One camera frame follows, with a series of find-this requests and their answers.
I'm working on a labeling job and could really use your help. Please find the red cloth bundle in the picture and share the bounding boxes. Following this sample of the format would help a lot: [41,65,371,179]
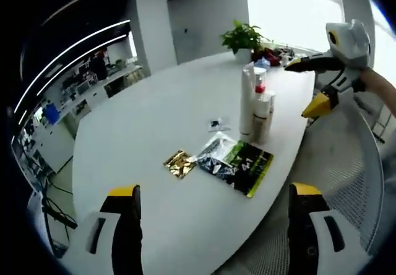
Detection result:
[255,48,281,66]

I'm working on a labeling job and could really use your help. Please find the clear sachet dark contents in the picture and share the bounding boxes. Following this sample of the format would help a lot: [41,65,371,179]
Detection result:
[207,117,231,133]

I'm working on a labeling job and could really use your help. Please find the white mesh chair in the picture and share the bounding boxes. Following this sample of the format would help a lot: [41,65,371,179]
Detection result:
[216,113,383,275]

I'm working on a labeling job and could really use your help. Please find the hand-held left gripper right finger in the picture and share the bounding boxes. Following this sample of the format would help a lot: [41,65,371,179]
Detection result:
[287,181,364,275]

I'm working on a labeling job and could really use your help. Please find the gold foil sachet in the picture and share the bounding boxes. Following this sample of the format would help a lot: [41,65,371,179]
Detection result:
[163,148,197,180]

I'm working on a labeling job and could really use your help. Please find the red band skincare tube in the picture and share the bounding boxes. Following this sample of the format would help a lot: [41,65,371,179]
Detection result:
[251,97,273,143]

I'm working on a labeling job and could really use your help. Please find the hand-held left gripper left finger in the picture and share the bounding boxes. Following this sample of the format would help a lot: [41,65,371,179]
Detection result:
[63,184,145,275]

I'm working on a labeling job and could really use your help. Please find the green potted plant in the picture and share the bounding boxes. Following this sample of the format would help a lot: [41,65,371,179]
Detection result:
[220,20,270,62]

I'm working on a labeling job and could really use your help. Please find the green black sachet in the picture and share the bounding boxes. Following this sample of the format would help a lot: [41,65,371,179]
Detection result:
[216,141,275,198]

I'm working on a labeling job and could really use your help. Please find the red collar skincare spray bottle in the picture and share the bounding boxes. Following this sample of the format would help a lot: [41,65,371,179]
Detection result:
[253,68,269,102]

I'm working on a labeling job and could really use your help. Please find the blue bin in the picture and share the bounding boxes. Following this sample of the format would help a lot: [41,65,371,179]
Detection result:
[43,105,60,125]

